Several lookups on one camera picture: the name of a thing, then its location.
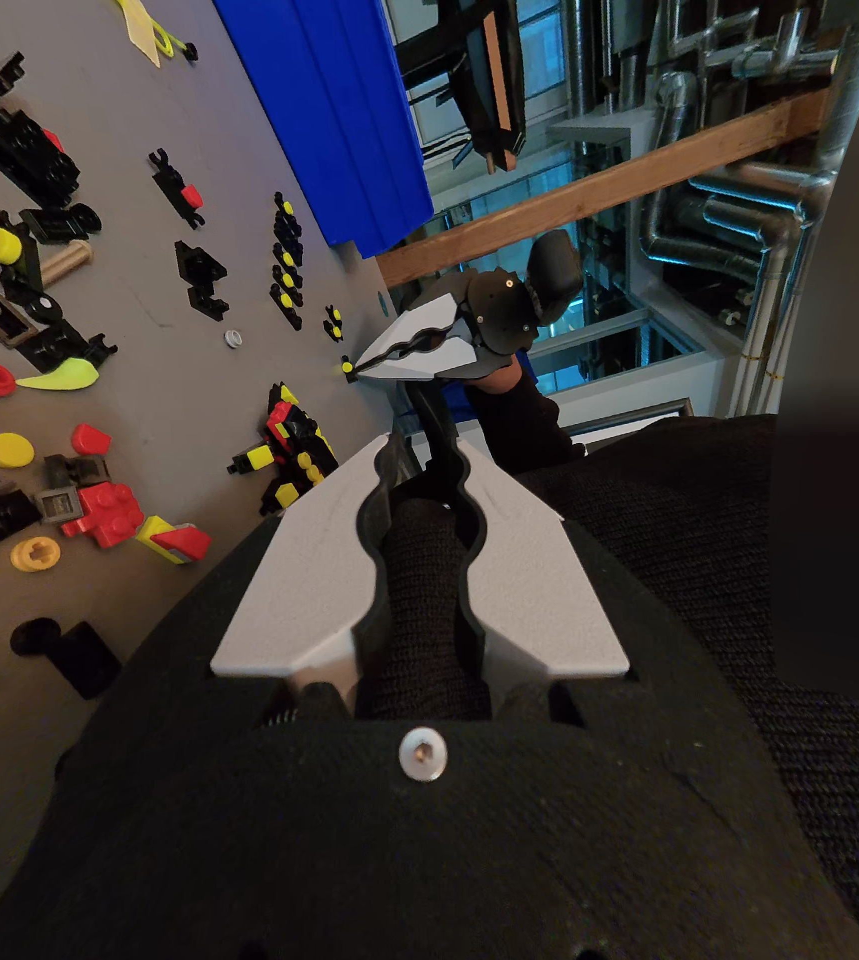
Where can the wooden post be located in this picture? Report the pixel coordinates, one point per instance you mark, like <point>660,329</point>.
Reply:
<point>624,180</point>

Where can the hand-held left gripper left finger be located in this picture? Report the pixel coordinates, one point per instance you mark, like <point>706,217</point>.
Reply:
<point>302,592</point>

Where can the cluster of silver pipes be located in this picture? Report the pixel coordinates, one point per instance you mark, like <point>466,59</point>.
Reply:
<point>737,225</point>

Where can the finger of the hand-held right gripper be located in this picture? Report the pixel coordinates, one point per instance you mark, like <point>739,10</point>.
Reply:
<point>429,364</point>
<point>422,322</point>

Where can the red black lego clip piece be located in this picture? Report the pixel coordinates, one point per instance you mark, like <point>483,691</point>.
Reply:
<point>178,187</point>

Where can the yellow tape strip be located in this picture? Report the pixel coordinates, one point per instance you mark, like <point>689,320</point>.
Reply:
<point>141,30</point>

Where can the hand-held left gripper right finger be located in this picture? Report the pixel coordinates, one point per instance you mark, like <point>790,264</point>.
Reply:
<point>549,600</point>

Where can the black knit sweater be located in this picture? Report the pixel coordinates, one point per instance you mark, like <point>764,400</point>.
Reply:
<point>662,562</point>

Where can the person's right forearm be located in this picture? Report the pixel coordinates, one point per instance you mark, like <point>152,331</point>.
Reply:
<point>527,427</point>

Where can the yellow black red lego model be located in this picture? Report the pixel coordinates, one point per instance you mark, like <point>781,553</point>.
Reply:
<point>294,442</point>

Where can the black standing desk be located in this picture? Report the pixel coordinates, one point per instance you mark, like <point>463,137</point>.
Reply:
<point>474,90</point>

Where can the blue plastic bin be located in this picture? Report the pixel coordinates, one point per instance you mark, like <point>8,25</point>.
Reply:
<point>324,112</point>

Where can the small black yellow lego piece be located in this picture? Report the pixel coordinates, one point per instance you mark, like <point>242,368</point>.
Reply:
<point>335,331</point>
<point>348,367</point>

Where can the person's right hand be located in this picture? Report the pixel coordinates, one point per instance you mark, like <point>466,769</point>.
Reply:
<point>504,381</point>

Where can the pile of lego pieces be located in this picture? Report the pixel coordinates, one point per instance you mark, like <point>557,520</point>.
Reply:
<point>107,517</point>

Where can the black lego bracket piece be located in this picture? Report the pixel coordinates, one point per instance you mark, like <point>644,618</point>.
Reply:
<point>197,264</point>
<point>208,305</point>

